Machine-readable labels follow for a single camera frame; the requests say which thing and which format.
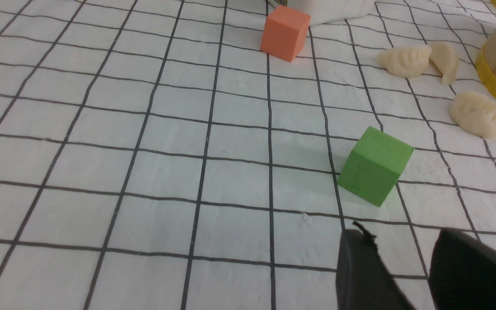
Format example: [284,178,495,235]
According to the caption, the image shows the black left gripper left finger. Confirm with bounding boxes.
[336,221,414,310]

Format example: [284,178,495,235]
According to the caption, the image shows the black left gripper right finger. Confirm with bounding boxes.
[429,228,496,310]

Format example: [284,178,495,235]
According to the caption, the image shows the pale dumpling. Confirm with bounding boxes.
[449,90,496,139]
[429,41,460,86]
[376,45,432,79]

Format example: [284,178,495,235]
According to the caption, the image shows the green foam cube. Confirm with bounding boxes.
[337,126,415,207]

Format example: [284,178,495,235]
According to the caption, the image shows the orange foam cube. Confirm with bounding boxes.
[260,5,311,62]

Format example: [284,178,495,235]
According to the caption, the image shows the white grid tablecloth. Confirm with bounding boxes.
[0,0,496,310]

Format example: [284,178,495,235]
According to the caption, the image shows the green lid white lunchbox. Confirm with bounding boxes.
[268,0,375,26]

